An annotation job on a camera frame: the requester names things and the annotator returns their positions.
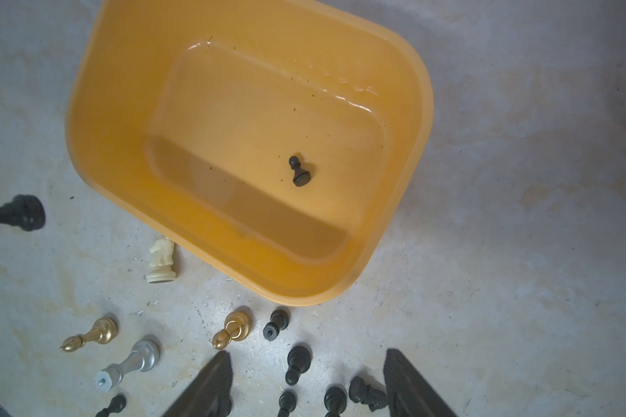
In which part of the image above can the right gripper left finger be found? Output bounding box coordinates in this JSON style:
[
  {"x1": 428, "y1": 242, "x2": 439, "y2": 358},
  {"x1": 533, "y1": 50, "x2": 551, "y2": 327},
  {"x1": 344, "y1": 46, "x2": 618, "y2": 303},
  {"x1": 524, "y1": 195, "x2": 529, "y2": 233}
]
[{"x1": 163, "y1": 351, "x2": 233, "y2": 417}]

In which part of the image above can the gold bishop chess piece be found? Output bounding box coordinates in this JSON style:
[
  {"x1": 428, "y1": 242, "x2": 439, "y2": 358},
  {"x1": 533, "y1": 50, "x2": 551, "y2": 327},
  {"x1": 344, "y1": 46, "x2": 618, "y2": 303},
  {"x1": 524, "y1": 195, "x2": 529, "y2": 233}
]
[{"x1": 211, "y1": 310, "x2": 252, "y2": 350}]

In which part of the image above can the silver chess piece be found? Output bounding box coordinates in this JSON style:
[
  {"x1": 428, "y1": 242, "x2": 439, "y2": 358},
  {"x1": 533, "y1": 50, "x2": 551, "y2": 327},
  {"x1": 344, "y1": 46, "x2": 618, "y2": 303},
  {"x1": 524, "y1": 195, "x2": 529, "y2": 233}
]
[{"x1": 94, "y1": 339, "x2": 161, "y2": 393}]

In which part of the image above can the black pawn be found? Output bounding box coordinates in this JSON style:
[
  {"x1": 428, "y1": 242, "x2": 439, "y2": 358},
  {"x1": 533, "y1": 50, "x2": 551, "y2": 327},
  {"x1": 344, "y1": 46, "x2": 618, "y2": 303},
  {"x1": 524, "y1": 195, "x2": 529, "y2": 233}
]
[
  {"x1": 263, "y1": 309, "x2": 290, "y2": 342},
  {"x1": 323, "y1": 386, "x2": 347, "y2": 417},
  {"x1": 0, "y1": 195, "x2": 46, "y2": 232},
  {"x1": 278, "y1": 390, "x2": 297, "y2": 417},
  {"x1": 96, "y1": 394, "x2": 127, "y2": 417},
  {"x1": 285, "y1": 345, "x2": 312, "y2": 386},
  {"x1": 289, "y1": 156, "x2": 312, "y2": 187}
]

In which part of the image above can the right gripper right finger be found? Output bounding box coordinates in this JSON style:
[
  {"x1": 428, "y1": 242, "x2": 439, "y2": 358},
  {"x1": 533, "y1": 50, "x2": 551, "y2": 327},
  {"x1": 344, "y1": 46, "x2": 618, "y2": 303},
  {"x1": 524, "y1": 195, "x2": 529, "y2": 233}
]
[{"x1": 384, "y1": 349, "x2": 457, "y2": 417}]

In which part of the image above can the black knight lying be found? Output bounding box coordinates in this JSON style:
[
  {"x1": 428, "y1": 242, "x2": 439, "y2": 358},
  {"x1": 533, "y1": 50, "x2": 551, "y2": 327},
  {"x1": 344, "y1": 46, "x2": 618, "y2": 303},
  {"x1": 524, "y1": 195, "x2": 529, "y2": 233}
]
[{"x1": 348, "y1": 376, "x2": 388, "y2": 412}]

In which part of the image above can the gold chess piece centre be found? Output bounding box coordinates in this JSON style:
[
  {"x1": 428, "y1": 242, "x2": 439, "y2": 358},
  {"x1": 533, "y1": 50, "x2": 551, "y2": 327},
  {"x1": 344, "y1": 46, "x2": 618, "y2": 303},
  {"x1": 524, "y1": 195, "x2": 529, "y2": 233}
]
[{"x1": 59, "y1": 317, "x2": 118, "y2": 353}]

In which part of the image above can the cream knight chess piece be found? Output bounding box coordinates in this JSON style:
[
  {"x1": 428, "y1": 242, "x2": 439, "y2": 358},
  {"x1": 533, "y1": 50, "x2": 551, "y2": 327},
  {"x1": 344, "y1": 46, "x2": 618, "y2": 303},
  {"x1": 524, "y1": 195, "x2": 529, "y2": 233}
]
[{"x1": 145, "y1": 237, "x2": 177, "y2": 284}]

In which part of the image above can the yellow plastic storage box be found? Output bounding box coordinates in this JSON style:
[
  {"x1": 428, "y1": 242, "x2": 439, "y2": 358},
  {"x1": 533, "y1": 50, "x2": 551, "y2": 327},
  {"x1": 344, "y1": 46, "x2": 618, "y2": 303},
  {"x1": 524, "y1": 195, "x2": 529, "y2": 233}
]
[{"x1": 65, "y1": 1, "x2": 434, "y2": 307}]

